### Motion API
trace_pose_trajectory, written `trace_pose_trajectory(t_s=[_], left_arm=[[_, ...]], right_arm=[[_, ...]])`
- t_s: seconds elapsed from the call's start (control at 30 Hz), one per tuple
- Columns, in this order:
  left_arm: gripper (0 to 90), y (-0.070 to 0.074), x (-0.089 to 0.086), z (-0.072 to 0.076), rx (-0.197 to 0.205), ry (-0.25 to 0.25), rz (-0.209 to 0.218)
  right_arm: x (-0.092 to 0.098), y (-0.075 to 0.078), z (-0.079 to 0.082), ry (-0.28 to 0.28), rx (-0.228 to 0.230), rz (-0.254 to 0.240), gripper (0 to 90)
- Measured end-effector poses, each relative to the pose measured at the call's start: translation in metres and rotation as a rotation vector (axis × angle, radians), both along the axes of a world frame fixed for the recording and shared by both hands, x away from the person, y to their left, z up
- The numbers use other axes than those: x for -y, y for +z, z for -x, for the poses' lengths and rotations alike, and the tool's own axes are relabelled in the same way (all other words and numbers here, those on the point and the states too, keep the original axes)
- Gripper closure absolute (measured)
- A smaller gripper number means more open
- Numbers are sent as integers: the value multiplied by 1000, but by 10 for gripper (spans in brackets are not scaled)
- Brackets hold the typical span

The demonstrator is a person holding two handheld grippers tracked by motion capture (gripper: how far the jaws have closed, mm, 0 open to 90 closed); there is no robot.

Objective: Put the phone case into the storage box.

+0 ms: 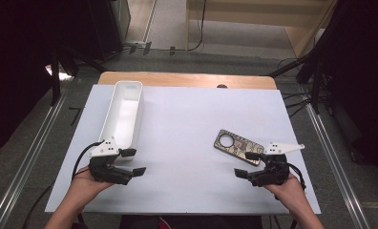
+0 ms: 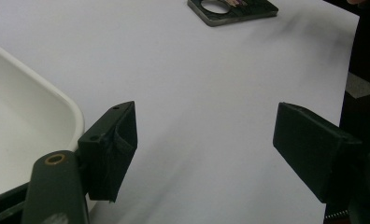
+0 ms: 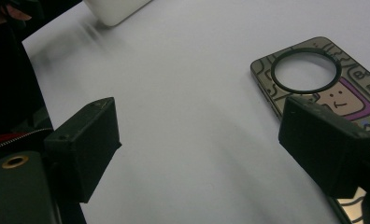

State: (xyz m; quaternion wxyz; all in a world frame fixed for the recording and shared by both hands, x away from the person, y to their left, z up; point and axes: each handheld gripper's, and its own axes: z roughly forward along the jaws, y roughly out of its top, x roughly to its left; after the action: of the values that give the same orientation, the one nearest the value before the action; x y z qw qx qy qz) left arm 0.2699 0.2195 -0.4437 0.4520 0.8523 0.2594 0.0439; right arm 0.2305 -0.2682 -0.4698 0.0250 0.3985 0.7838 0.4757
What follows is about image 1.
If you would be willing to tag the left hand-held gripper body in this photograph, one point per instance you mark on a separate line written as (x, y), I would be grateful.
(104, 173)

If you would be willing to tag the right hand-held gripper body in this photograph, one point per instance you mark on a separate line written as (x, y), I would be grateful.
(274, 173)

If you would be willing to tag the patterned phone case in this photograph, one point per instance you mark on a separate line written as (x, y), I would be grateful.
(241, 147)

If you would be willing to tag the white plastic bin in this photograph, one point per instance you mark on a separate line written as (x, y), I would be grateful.
(123, 111)

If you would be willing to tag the person's left hand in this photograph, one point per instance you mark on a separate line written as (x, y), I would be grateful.
(85, 189)

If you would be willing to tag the person's right hand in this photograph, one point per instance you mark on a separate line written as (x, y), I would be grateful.
(289, 194)

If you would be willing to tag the person's dark clothing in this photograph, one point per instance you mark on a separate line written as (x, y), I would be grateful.
(209, 222)

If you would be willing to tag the dark table knob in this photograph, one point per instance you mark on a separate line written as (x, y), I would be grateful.
(222, 86)

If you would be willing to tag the wooden table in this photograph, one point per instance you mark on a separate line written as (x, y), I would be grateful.
(184, 79)

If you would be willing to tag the black stand leg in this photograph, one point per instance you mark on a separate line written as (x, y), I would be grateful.
(55, 89)

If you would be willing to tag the black metal stand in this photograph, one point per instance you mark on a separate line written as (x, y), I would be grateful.
(317, 82)

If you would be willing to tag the grey metal cabinet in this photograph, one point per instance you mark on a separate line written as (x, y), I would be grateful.
(121, 16)

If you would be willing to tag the black curtain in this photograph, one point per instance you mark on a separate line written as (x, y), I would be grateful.
(362, 63)
(18, 63)

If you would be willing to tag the wooden shelf unit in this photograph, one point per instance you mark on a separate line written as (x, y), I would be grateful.
(257, 12)

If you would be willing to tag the metal floor rail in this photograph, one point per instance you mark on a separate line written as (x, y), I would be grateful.
(25, 165)
(340, 178)

